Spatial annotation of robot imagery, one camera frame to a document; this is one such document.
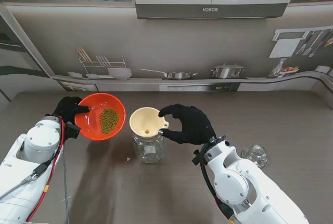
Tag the clear glass jar lid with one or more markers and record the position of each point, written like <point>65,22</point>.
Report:
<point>256,155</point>

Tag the thin white strip scrap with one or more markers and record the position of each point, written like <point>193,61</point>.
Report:
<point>65,199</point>

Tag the cream plastic funnel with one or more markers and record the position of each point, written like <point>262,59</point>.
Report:
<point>144,121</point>

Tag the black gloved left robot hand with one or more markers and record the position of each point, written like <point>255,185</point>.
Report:
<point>66,109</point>

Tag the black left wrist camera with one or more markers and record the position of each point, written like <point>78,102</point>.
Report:
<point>71,130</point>

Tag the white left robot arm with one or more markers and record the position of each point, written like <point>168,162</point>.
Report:
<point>26,172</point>

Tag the green mung beans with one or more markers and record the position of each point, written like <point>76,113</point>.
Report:
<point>109,120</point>

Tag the clear glass jar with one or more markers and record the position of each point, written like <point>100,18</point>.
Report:
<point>149,152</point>

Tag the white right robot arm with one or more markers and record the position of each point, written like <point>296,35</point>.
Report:
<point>242,190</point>

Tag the orange plastic bowl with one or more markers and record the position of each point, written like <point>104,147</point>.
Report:
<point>91,122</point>

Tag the printed kitchen backdrop banner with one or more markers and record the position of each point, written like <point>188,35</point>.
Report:
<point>182,47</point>

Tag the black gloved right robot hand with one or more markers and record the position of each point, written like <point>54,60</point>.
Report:
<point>195,128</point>

